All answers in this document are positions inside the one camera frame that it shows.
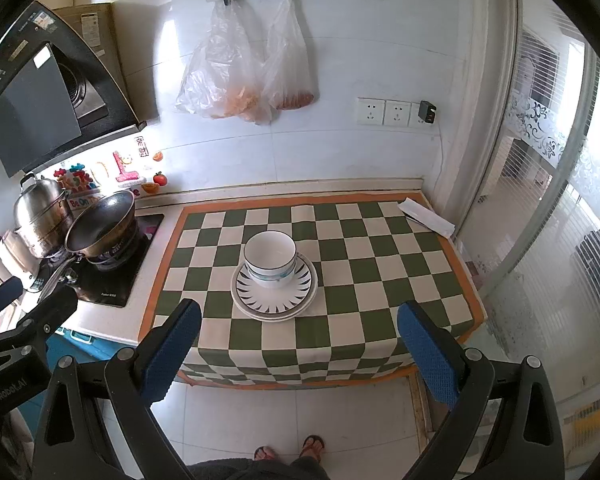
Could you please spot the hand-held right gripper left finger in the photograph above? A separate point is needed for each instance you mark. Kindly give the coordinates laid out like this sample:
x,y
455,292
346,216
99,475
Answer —
x,y
170,350

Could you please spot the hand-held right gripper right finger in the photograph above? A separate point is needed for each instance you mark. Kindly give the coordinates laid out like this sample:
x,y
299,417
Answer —
x,y
427,350

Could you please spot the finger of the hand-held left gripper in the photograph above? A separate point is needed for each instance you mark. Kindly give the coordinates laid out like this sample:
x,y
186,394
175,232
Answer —
x,y
0,296
52,307

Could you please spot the pale patterned plate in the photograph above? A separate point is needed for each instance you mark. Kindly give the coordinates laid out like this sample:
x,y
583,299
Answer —
x,y
280,316

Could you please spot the white bowl with dark rim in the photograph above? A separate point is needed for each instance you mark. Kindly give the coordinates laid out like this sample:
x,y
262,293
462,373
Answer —
x,y
270,250

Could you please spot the white plastic container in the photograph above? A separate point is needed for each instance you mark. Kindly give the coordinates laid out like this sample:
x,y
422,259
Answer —
x,y
16,260

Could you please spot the blue cabinet front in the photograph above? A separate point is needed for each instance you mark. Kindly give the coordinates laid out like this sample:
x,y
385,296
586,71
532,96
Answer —
x,y
82,338

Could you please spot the black gas stove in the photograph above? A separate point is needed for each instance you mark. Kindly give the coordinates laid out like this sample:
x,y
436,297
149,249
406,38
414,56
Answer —
x,y
111,285

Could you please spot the green white checkered tablecloth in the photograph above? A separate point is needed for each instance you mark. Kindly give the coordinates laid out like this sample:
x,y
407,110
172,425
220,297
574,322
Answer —
x,y
340,320

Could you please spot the steel steamer pot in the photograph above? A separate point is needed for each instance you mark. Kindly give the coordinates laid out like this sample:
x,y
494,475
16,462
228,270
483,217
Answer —
x,y
40,210

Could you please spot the dark wok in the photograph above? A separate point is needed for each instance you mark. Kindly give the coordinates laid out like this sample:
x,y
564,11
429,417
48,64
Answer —
x,y
100,225

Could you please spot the folded white paper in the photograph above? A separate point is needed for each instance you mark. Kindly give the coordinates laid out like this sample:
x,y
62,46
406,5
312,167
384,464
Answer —
x,y
427,216

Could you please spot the person's left foot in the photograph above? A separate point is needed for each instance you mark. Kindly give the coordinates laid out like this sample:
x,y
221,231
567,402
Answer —
x,y
266,454

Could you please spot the person's foot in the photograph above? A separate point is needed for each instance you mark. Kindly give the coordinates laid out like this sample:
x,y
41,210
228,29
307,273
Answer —
x,y
312,447
266,454

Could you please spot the frosted glass sliding door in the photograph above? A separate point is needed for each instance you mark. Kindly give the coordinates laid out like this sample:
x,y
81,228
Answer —
x,y
540,260

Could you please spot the person's grey clothing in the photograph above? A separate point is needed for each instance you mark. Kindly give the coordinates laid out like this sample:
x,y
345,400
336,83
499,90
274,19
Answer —
x,y
260,471

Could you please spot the person's right foot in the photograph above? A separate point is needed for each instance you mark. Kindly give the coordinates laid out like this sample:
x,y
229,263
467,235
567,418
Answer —
x,y
312,447

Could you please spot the black range hood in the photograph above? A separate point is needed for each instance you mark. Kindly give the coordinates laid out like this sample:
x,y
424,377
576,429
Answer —
x,y
25,100

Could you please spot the black plug charger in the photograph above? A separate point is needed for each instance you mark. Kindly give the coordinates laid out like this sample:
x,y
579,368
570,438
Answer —
x,y
427,112

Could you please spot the large clear plastic bag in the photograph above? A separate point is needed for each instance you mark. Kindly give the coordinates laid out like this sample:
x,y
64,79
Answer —
x,y
220,75

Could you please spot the small clear plastic bag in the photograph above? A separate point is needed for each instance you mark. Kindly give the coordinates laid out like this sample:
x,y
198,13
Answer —
x,y
290,65

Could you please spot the colourful wall stickers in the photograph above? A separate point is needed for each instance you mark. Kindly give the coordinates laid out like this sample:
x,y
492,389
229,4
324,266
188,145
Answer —
x,y
125,167

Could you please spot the white wall socket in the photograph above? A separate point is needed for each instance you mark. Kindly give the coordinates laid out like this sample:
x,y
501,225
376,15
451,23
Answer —
x,y
370,112
397,114
415,119

